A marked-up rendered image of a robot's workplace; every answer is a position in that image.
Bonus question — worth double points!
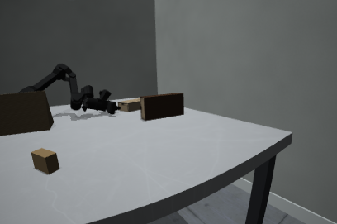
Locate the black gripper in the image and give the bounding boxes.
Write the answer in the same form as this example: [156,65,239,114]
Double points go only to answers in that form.
[93,99,121,114]

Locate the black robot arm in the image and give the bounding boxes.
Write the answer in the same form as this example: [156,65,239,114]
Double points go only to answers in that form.
[19,64,111,112]

